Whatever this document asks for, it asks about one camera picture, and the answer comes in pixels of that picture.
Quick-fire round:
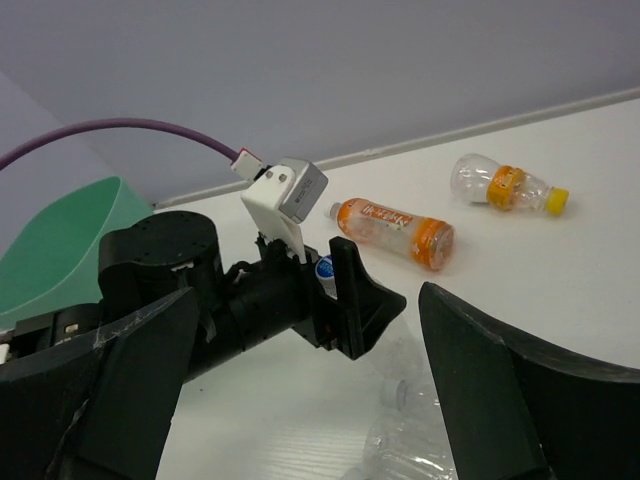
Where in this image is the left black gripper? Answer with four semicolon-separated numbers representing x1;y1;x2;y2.
199;237;406;360

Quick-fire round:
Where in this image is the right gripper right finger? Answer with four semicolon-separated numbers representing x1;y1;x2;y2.
418;282;639;479

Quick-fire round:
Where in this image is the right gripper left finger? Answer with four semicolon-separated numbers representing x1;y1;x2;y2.
1;288;199;479

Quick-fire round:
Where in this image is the clear bottle blue-white cap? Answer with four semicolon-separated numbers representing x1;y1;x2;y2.
314;255;426;379

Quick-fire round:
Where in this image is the orange label tea bottle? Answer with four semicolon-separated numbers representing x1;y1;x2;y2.
326;198;456;271

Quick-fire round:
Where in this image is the small yellow cap bottle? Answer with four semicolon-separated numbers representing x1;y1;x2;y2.
450;153;570;216

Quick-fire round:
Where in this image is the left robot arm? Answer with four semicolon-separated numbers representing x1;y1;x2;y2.
1;211;407;366

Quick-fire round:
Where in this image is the green plastic bin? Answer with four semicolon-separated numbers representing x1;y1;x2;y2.
1;177;153;331

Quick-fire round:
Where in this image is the clear crushed bottle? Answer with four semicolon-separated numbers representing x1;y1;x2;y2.
341;413;458;480

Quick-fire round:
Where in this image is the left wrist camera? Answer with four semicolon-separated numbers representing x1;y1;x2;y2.
231;149;328;264

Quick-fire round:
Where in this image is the aluminium table frame rail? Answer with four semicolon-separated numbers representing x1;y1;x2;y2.
149;87;640;209

